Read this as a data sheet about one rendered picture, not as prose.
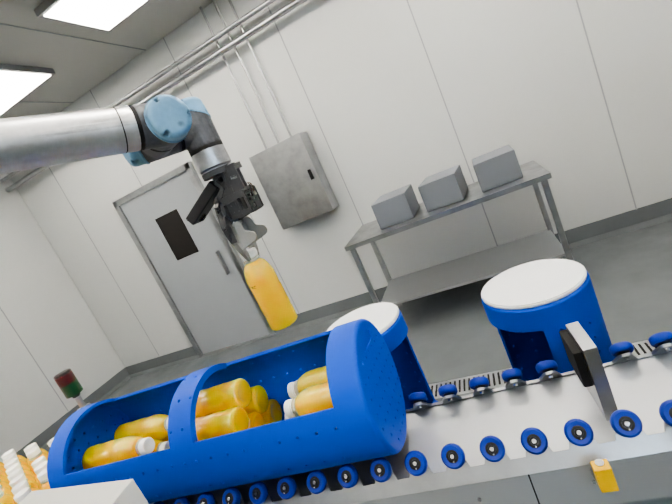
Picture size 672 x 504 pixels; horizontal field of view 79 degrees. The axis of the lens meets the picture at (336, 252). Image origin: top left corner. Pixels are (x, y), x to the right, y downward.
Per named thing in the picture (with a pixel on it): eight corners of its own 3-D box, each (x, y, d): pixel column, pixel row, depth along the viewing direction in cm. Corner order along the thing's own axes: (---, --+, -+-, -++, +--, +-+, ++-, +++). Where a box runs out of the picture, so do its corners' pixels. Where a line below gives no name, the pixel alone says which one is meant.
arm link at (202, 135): (159, 114, 88) (195, 104, 92) (183, 162, 90) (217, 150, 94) (166, 100, 81) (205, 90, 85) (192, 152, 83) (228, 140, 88)
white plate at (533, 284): (506, 262, 134) (508, 265, 134) (463, 305, 118) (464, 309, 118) (600, 254, 111) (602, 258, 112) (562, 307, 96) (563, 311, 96)
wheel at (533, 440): (542, 425, 73) (541, 424, 75) (516, 430, 74) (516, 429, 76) (552, 452, 71) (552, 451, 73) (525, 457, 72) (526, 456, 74)
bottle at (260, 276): (283, 318, 103) (250, 253, 99) (304, 314, 99) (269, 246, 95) (266, 334, 98) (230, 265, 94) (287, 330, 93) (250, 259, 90)
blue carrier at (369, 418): (399, 486, 75) (342, 345, 74) (72, 543, 102) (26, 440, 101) (412, 407, 102) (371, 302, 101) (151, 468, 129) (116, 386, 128)
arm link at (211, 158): (184, 159, 86) (204, 156, 94) (194, 179, 87) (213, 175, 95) (213, 145, 84) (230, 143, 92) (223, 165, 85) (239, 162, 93)
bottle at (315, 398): (371, 409, 79) (289, 428, 85) (381, 402, 86) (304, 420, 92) (361, 372, 81) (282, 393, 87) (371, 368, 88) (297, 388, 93)
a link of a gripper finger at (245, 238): (261, 256, 88) (246, 216, 88) (239, 265, 90) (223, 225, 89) (268, 254, 91) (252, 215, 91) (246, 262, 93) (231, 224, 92)
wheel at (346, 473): (356, 466, 84) (359, 464, 86) (336, 463, 86) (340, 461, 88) (355, 490, 83) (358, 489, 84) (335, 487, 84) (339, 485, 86)
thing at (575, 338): (621, 418, 74) (597, 346, 71) (597, 423, 76) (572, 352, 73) (599, 385, 84) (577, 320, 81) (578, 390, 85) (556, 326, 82)
